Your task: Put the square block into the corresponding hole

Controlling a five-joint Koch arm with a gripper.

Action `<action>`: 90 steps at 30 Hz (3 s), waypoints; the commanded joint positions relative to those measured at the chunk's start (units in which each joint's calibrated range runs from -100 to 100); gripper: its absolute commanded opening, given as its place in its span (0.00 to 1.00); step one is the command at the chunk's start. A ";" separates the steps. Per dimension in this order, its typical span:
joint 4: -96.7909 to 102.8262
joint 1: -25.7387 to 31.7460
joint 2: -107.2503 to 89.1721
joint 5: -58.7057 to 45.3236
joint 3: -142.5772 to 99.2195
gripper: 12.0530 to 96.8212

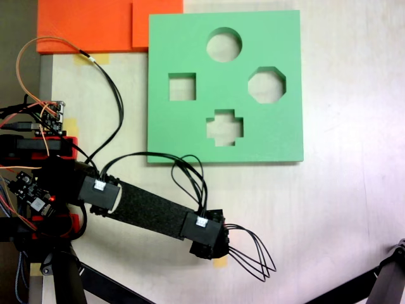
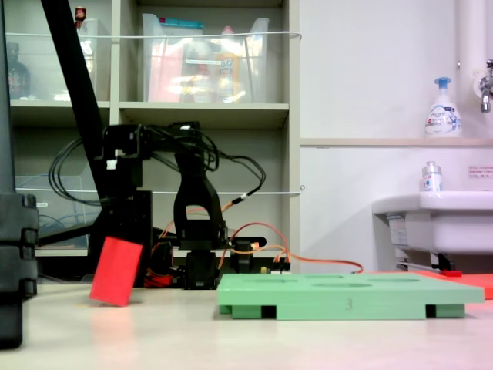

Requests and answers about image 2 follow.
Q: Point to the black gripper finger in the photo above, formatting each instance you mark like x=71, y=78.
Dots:
x=98, y=231
x=145, y=223

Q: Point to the red square block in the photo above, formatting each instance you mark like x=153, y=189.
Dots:
x=115, y=273

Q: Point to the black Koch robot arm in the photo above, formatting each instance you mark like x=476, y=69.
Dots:
x=196, y=200

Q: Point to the notched black stack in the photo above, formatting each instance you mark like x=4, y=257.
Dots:
x=15, y=239

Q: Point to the beige shelf unit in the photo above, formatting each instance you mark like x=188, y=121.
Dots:
x=204, y=112

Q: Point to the black table clamp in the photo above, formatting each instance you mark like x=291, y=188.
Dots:
x=242, y=262

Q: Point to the pink packet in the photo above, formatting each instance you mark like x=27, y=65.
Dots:
x=163, y=77

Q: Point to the black tripod leg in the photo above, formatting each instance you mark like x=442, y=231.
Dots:
x=73, y=77

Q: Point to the clear bin with packets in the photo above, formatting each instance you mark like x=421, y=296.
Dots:
x=173, y=69

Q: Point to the clear bin with bottles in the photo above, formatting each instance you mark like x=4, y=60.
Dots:
x=46, y=69

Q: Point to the small circuit board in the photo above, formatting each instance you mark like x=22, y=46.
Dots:
x=277, y=271

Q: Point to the orange labelled bottle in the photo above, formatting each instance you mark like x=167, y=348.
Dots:
x=228, y=73

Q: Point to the dark round bottle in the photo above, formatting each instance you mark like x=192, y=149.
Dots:
x=17, y=77

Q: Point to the bottle with red cap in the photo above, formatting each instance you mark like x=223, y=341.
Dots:
x=80, y=15

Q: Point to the green shape sorter board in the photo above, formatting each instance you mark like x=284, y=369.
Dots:
x=346, y=298

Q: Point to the small clear silver-capped bottle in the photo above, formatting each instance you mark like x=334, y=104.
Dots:
x=431, y=179

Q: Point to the white sink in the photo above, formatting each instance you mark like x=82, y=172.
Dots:
x=454, y=223

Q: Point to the small red piece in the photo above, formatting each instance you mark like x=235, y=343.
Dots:
x=451, y=273

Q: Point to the white soap pump bottle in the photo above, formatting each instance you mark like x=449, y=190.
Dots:
x=443, y=115

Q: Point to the red flat mat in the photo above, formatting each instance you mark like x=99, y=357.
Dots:
x=481, y=283

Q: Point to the metal faucet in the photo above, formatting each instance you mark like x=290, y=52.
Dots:
x=484, y=90

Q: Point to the dark grey vertical post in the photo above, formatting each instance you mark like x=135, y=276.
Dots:
x=4, y=115

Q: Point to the pink wall label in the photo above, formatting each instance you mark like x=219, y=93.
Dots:
x=481, y=171

